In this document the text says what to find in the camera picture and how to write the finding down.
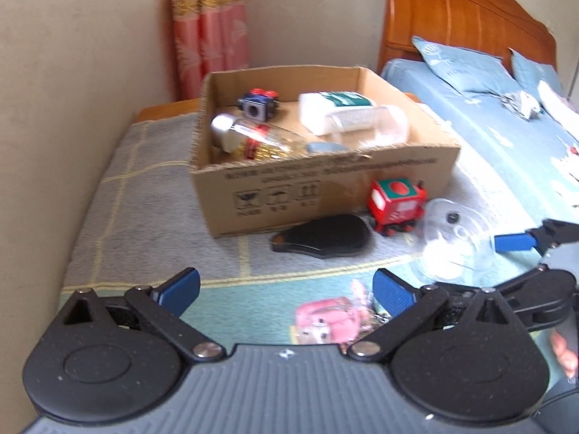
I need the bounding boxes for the pink patterned curtain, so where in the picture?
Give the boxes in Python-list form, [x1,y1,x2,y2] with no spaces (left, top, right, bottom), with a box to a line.
[169,0,251,101]

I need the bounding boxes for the clear round plastic lid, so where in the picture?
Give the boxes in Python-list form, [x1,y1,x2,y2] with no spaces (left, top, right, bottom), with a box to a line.
[418,198,499,281]

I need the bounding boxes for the pink keychain toy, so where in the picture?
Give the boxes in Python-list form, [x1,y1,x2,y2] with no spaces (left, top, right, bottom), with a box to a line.
[295,279,390,350]

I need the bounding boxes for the person's right hand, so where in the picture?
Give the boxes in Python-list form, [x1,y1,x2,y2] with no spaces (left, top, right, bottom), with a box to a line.
[551,329,579,379]

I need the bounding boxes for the white bottle green label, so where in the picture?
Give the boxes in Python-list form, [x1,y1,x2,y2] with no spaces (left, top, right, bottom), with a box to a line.
[297,91,379,136]

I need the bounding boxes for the black toy train red wheels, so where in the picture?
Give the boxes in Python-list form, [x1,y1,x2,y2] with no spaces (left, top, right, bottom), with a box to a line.
[237,88,282,123]

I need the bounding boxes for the pink white fabric item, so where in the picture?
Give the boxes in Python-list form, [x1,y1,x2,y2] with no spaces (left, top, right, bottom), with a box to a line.
[537,80,579,142]

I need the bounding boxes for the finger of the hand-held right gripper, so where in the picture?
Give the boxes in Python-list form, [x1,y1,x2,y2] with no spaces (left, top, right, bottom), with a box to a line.
[494,218,579,255]
[493,269,576,332]

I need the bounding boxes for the cardboard box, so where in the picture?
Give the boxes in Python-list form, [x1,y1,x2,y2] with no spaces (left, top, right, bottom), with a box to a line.
[189,65,462,238]

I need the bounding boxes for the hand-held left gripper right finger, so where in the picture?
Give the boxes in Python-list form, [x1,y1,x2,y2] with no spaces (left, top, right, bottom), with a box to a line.
[347,268,521,365]

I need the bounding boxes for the large blue floral pillow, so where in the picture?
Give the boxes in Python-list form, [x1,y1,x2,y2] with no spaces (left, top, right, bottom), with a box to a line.
[411,35,522,101]

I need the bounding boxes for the capsule bottle silver cap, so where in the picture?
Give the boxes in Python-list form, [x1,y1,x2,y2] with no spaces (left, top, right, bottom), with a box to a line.
[210,113,314,164]

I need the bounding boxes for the blue floral bed sheet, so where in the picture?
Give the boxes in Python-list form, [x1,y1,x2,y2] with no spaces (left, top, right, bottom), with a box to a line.
[379,58,579,254]

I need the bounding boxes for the wooden bed headboard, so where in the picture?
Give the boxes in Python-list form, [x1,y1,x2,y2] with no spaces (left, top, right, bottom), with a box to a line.
[377,0,558,74]

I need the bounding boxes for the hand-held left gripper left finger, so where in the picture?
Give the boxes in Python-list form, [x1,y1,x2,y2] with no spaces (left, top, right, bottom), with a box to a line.
[56,268,227,363]

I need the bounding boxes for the black oval case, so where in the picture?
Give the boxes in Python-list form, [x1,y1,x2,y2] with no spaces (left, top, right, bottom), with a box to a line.
[270,214,374,260]

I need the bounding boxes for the green grey checked blanket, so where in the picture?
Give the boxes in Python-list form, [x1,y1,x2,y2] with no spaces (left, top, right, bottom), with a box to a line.
[58,102,546,350]

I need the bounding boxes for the clear plastic jar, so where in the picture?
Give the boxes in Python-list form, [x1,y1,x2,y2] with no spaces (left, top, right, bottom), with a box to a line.
[326,105,410,146]

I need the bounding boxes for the small blue floral pillow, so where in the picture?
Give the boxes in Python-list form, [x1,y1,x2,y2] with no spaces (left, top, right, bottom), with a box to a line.
[508,48,566,100]

